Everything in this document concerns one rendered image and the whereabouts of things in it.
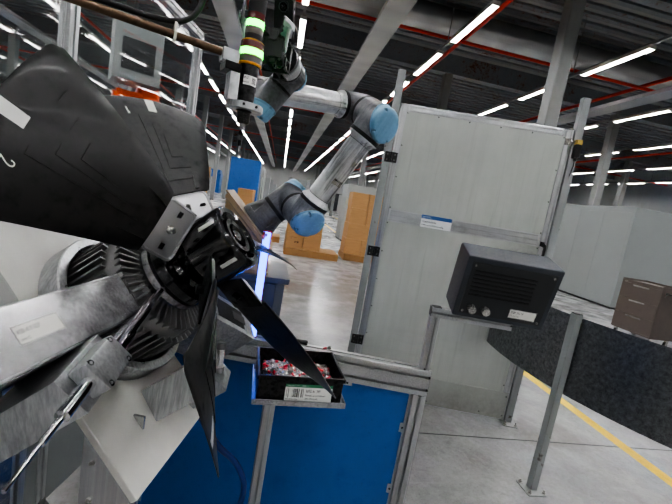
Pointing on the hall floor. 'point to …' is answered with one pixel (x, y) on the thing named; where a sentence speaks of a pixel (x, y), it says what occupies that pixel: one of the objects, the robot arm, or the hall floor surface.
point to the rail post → (407, 449)
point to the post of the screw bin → (261, 454)
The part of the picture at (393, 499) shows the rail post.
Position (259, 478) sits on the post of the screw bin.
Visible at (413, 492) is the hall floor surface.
